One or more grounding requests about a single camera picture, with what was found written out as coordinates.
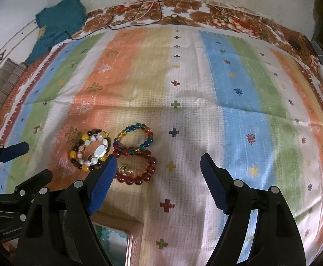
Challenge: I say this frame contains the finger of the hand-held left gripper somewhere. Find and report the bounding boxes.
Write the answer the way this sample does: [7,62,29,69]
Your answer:
[12,171,53,200]
[0,141,30,172]

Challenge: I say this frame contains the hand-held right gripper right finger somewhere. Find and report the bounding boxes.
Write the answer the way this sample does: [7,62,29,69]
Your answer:
[201,153,307,266]

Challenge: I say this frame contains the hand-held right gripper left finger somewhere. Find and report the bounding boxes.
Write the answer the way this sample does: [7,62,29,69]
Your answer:
[16,154,118,266]

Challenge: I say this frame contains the pink and white bead bracelet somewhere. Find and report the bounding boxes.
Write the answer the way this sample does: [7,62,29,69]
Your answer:
[78,134,110,165]

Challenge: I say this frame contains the yellow and brown bead bracelet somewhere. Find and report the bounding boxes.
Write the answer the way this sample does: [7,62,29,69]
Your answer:
[68,129,115,171]

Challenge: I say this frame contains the dark red bead bracelet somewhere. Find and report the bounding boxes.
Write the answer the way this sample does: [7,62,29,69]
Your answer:
[112,150,157,186]

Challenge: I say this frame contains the metal tin box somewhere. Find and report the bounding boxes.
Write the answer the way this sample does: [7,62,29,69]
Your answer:
[93,222,134,266]

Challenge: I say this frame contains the multicolour glass bead bracelet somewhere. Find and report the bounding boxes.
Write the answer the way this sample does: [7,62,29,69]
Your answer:
[113,122,154,156]

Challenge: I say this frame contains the grey striped cushion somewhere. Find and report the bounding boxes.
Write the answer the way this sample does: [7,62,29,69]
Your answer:
[0,58,26,119]

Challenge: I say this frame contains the striped colourful blanket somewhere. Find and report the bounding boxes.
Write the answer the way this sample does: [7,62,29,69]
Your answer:
[0,23,323,266]

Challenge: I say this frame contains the teal garment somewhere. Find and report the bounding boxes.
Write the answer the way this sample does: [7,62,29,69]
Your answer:
[25,0,87,65]

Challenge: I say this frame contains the pale teal bead bracelet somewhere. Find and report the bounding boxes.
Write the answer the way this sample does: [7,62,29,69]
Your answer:
[95,226,129,266]

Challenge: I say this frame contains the black cable on garment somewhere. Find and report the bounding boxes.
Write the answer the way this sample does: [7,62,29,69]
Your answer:
[64,29,108,41]

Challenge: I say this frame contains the long black cable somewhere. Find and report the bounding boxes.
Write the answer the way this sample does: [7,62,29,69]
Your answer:
[107,0,163,31]

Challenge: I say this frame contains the white cable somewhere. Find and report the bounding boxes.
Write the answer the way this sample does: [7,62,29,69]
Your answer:
[134,0,158,23]

